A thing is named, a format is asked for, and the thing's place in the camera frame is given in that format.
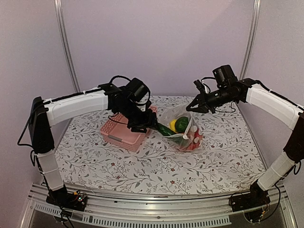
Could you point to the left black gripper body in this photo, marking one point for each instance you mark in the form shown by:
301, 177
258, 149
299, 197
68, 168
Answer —
137, 119

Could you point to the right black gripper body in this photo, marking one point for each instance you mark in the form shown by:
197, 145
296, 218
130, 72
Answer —
217, 99

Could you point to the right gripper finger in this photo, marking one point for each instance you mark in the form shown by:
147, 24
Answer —
202, 110
195, 103

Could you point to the green toy pepper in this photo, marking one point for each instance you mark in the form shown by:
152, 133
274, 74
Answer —
181, 124

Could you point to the pink plastic basket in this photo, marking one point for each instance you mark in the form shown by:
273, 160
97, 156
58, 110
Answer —
117, 133

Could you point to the green toy cucumber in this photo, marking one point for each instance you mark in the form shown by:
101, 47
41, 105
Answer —
164, 130

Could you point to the clear zip top bag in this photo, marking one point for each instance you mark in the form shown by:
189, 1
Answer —
179, 140

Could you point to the yellow toy pepper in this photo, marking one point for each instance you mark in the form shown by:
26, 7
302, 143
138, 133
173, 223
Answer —
172, 125

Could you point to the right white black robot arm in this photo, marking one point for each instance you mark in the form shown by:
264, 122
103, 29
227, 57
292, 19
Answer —
255, 93

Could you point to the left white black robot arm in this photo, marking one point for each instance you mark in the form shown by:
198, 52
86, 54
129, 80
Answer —
45, 114

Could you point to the floral patterned table mat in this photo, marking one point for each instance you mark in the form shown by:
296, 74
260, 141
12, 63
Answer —
228, 160

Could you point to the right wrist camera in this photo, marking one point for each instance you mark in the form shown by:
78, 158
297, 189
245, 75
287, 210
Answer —
223, 75

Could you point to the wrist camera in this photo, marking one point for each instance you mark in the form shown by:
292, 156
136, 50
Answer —
223, 75
136, 90

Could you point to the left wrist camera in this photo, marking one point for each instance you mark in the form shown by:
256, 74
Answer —
136, 90

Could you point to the front aluminium rail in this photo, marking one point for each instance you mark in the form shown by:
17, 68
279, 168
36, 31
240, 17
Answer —
114, 209

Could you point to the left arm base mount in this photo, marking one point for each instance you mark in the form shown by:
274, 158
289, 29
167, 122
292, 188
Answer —
62, 198

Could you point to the right aluminium frame post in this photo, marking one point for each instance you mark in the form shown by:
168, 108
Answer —
251, 38

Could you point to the aluminium frame post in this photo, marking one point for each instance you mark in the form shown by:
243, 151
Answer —
251, 38
65, 44

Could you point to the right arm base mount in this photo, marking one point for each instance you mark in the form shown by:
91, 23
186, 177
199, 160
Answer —
254, 206

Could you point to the left aluminium frame post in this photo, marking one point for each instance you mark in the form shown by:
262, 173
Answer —
65, 44

